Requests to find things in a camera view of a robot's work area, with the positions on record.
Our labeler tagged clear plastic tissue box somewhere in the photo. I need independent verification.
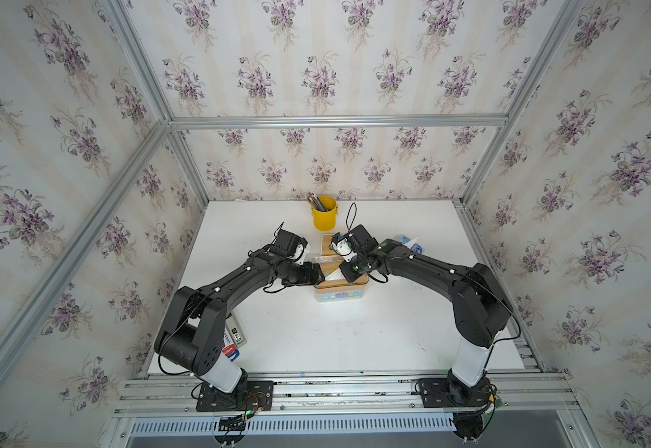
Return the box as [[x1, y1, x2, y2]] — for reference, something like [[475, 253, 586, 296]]
[[314, 256, 369, 302]]

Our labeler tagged bamboo tissue box lid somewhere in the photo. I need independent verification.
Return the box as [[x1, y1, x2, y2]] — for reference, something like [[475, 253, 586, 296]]
[[315, 261, 369, 289]]

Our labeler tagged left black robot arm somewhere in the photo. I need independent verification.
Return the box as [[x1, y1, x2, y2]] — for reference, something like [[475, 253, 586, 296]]
[[155, 230, 325, 395]]

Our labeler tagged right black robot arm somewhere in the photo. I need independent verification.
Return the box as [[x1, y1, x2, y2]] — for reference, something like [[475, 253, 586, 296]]
[[330, 225, 514, 388]]

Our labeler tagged white box with bamboo lid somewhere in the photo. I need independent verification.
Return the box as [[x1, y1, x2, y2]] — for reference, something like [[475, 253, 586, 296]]
[[321, 233, 340, 258]]

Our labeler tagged yellow metal pen bucket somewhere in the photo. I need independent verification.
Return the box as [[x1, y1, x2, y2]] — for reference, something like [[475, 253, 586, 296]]
[[311, 196, 338, 231]]

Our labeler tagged colored pencils bundle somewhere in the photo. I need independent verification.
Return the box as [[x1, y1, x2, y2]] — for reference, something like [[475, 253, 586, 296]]
[[308, 193, 329, 213]]

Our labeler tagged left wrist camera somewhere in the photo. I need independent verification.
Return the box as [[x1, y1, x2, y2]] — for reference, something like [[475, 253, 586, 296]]
[[293, 238, 310, 265]]

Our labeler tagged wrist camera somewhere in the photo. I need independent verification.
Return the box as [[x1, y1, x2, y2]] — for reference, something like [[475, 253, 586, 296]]
[[293, 238, 310, 265], [330, 233, 354, 261]]

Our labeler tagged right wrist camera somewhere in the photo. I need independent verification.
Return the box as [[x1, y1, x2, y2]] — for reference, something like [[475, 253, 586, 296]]
[[330, 233, 354, 261]]

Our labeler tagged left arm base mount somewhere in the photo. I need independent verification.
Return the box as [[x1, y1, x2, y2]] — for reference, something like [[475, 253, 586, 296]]
[[193, 379, 275, 444]]

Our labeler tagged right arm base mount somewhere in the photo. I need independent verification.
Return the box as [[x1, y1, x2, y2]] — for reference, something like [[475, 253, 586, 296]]
[[414, 373, 498, 442]]

